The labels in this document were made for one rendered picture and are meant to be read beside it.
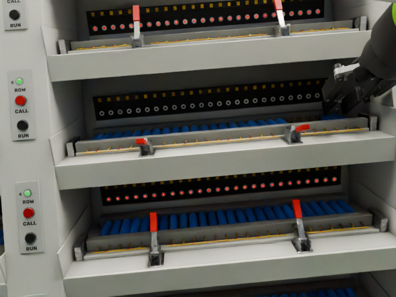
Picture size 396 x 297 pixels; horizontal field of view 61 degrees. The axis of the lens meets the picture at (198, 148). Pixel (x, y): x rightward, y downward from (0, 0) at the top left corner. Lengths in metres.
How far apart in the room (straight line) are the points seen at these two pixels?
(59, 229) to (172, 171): 0.22
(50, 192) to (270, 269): 0.41
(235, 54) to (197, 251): 0.37
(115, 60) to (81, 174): 0.21
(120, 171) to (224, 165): 0.18
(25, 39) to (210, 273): 0.52
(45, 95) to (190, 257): 0.38
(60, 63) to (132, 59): 0.13
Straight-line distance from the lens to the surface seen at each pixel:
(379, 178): 0.76
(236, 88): 0.77
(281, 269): 0.64
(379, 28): 0.51
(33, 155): 0.65
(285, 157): 0.61
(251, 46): 0.63
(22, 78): 0.67
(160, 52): 0.62
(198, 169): 0.59
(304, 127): 0.56
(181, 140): 0.64
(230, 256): 0.63
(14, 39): 0.69
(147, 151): 0.63
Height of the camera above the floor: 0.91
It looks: 2 degrees up
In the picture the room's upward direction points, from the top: 5 degrees counter-clockwise
